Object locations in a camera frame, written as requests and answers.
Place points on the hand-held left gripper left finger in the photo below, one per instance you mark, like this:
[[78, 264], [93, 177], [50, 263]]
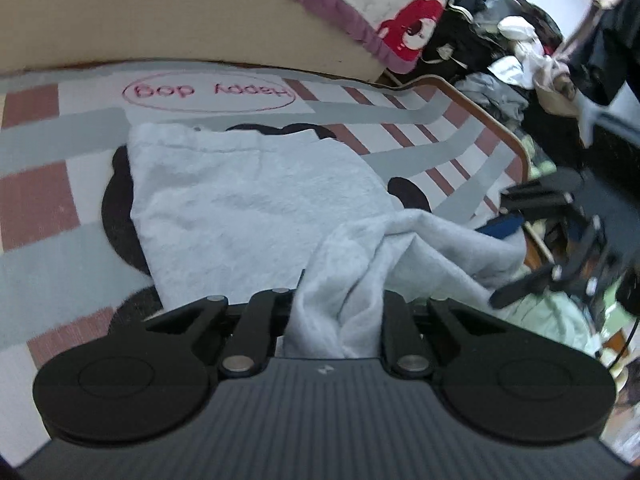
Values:
[[270, 310]]

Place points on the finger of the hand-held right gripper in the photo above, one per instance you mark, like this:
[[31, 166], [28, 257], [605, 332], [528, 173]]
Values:
[[530, 282], [535, 195]]

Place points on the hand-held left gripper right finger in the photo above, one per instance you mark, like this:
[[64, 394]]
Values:
[[397, 320]]

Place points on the light grey printed shirt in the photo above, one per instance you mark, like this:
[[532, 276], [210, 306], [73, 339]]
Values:
[[250, 210]]

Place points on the pile of dark clothes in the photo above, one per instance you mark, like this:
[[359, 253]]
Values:
[[500, 70]]

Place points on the blue cloth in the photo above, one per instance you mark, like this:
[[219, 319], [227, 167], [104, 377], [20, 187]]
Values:
[[502, 227]]

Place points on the light green cloth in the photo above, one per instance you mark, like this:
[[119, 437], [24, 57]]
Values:
[[560, 320]]

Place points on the black hanging garment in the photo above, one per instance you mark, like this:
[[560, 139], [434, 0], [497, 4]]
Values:
[[615, 50]]

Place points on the bear print blanket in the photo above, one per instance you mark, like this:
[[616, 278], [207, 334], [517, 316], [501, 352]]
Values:
[[410, 15]]

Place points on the checked mat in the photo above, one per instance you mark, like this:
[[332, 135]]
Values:
[[30, 260]]

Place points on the curved wooden frame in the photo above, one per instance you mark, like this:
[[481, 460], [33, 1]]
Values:
[[500, 125]]

